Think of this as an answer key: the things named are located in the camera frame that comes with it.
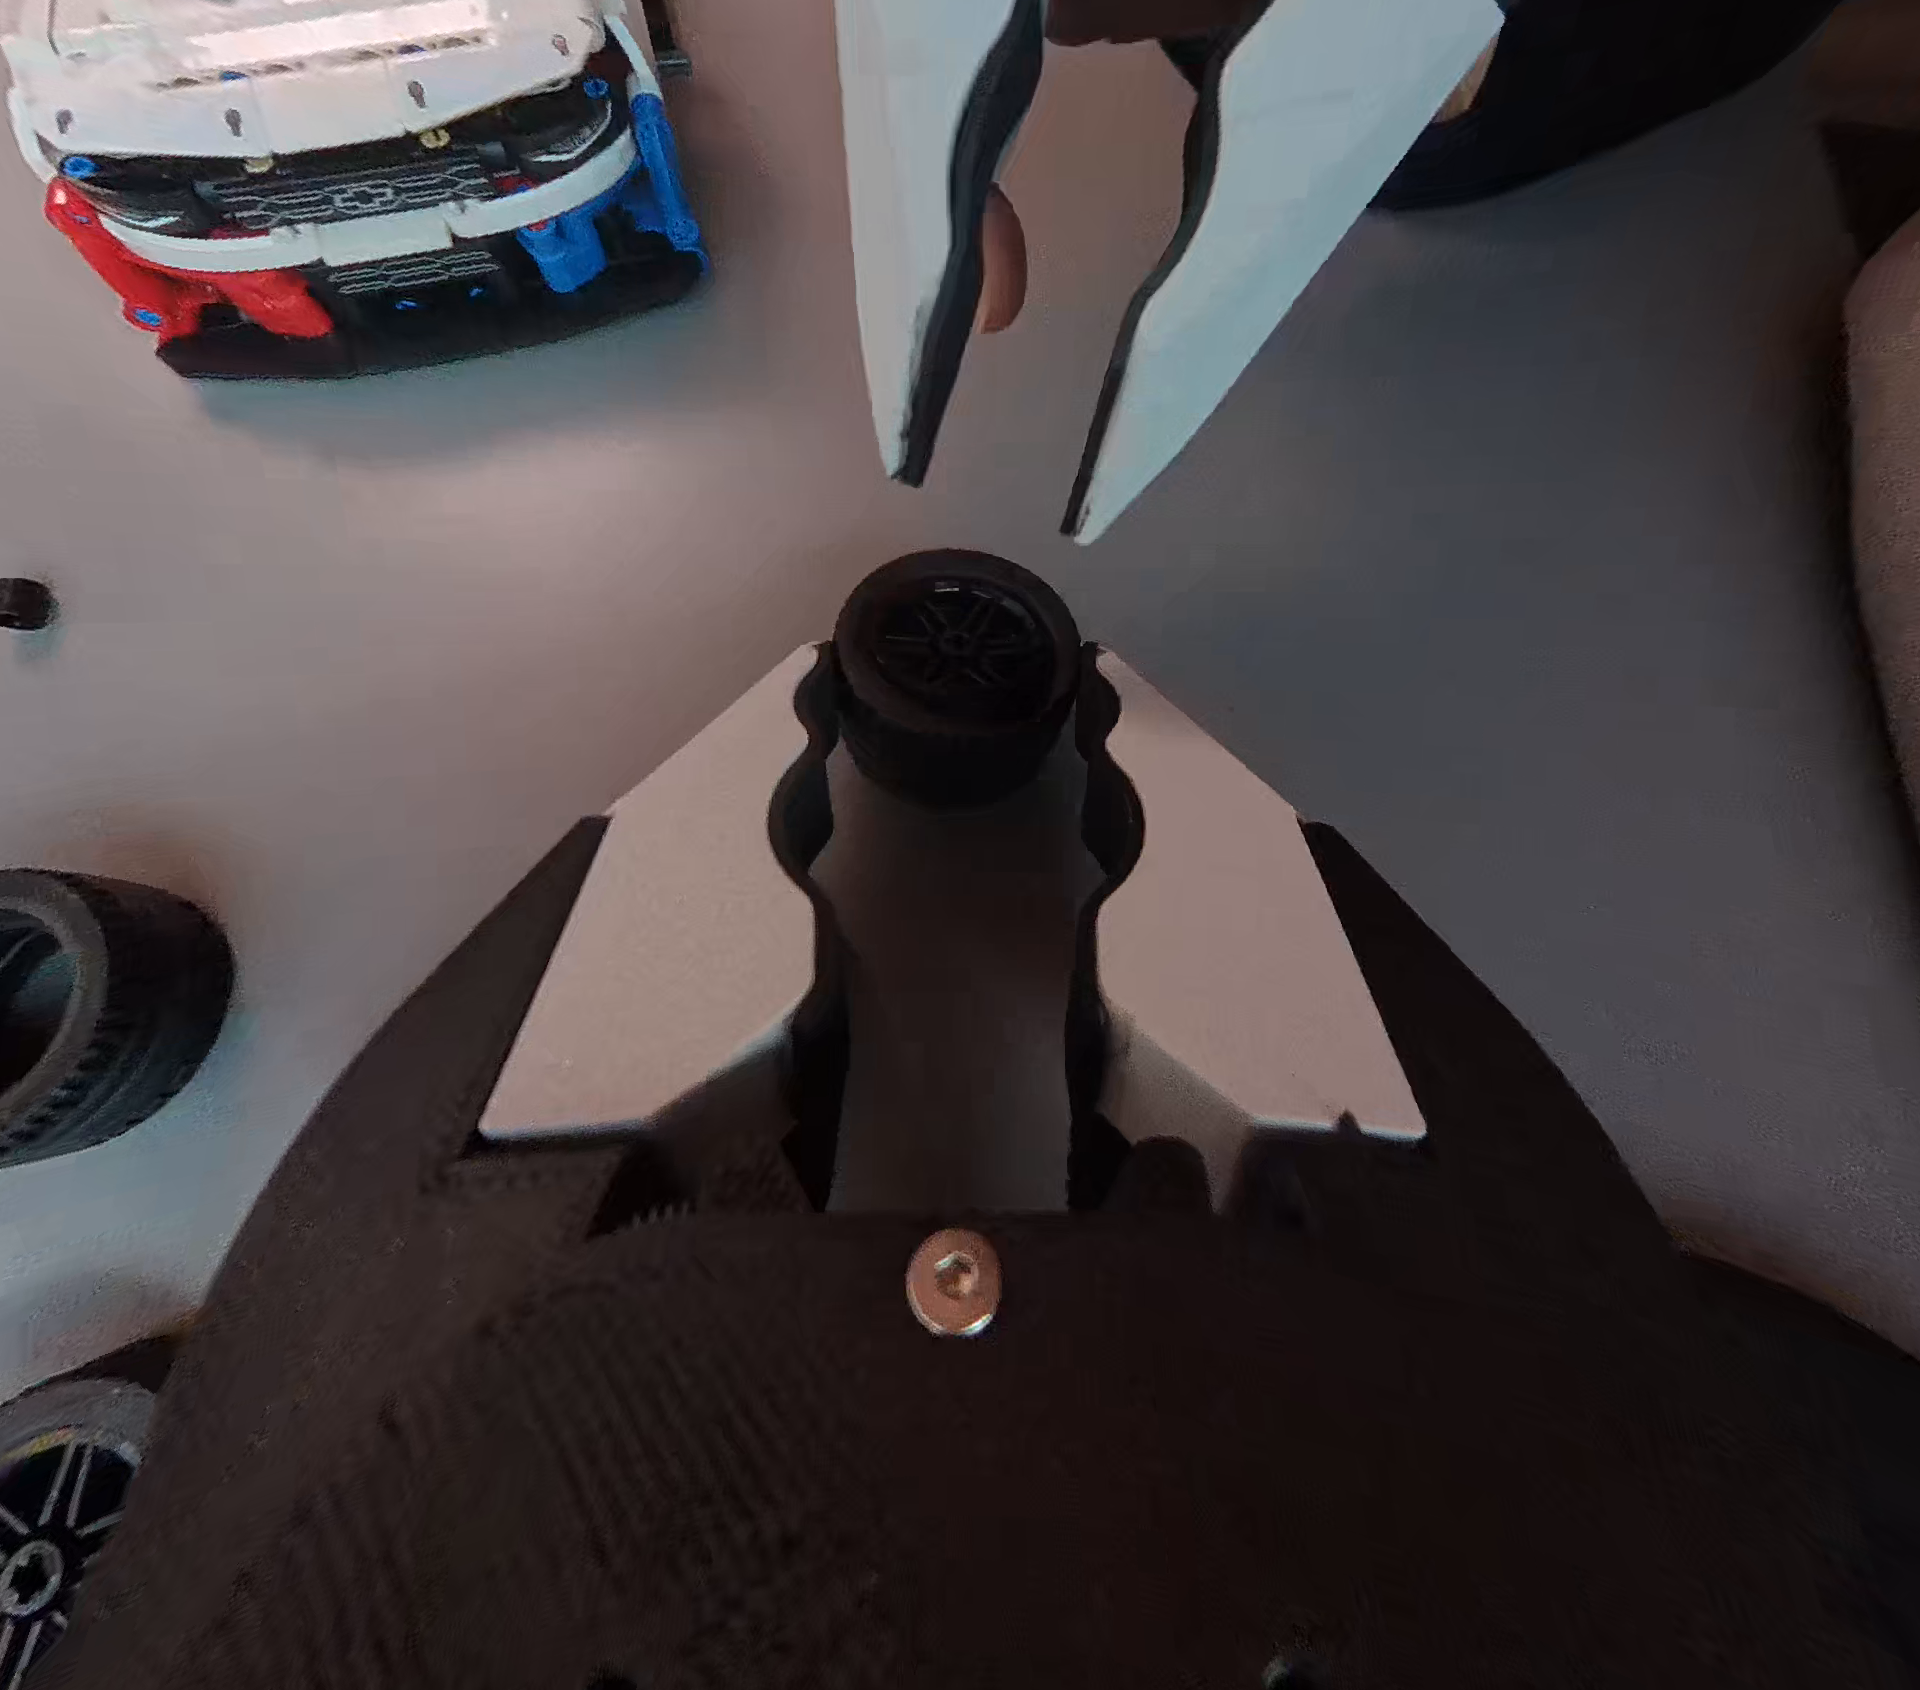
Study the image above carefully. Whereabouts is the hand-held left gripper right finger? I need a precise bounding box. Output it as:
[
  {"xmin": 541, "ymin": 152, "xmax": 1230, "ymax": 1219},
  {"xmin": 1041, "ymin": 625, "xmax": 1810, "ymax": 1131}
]
[{"xmin": 1068, "ymin": 646, "xmax": 1429, "ymax": 1204}]

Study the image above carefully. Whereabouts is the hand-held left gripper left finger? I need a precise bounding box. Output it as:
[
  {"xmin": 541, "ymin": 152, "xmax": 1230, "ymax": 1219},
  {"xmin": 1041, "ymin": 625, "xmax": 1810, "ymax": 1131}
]
[{"xmin": 474, "ymin": 645, "xmax": 844, "ymax": 1144}]

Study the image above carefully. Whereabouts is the black rubber toy tyre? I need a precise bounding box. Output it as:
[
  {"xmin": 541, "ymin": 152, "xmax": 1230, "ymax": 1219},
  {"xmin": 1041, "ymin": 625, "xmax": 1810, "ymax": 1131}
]
[
  {"xmin": 0, "ymin": 869, "xmax": 238, "ymax": 1171},
  {"xmin": 829, "ymin": 545, "xmax": 1086, "ymax": 807},
  {"xmin": 0, "ymin": 1372, "xmax": 169, "ymax": 1690}
]

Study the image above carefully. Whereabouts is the toy brick race car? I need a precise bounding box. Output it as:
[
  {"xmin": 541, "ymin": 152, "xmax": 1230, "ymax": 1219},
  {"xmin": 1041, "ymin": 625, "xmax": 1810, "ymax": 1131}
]
[{"xmin": 0, "ymin": 0, "xmax": 711, "ymax": 381}]

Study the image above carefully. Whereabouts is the person's right hand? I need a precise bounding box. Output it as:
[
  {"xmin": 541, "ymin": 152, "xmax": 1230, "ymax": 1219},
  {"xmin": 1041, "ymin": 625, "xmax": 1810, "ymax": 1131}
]
[{"xmin": 980, "ymin": 178, "xmax": 1036, "ymax": 339}]

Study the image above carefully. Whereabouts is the black textured pad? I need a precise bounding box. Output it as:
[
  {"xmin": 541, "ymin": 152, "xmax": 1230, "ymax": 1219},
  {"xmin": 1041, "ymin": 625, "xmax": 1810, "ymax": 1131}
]
[{"xmin": 1370, "ymin": 0, "xmax": 1855, "ymax": 217}]

